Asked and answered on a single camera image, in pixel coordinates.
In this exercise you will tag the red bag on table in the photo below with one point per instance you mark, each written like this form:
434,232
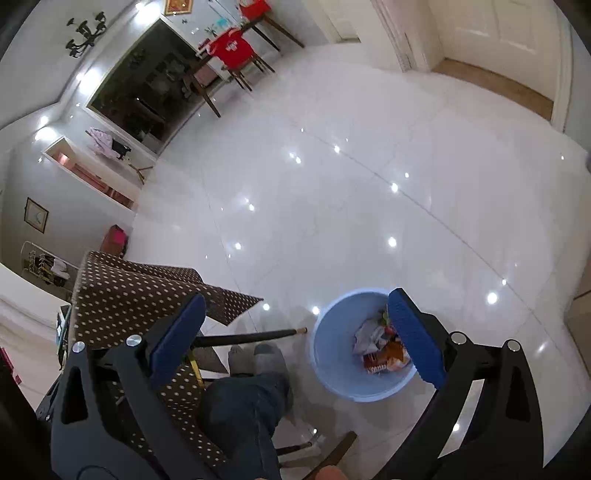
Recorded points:
253,9

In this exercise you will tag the dark wooden dining table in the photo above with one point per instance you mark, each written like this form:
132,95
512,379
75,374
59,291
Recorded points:
246,26

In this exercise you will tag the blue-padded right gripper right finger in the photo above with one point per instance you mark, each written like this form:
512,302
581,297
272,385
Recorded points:
484,420

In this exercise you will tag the black stool leg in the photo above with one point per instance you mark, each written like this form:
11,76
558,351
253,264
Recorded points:
250,338

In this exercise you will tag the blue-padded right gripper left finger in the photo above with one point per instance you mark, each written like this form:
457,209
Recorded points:
108,421

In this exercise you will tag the framed picture left wall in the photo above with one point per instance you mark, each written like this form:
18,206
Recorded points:
35,215

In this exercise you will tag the chair with red cover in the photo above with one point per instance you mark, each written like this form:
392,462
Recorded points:
236,54

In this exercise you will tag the white paper trash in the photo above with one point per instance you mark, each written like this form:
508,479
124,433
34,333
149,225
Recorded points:
371,337

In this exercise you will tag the person's legs in jeans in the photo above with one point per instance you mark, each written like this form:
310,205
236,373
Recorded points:
239,414

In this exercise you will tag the person's thumb tip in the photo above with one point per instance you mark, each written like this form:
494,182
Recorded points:
330,473

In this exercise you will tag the red diamond wall decoration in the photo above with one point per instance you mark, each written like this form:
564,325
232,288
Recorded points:
177,7

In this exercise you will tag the black chandelier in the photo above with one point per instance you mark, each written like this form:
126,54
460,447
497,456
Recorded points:
89,33

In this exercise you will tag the coat stand with clothes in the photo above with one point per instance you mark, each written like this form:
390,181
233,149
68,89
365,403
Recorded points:
107,146

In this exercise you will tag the white clothes rack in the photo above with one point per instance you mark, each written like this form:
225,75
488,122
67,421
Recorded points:
47,267

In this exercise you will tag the brown polka dot tablecloth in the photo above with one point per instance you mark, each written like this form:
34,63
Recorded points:
114,298

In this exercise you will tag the light blue trash bin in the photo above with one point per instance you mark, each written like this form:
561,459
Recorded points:
331,349

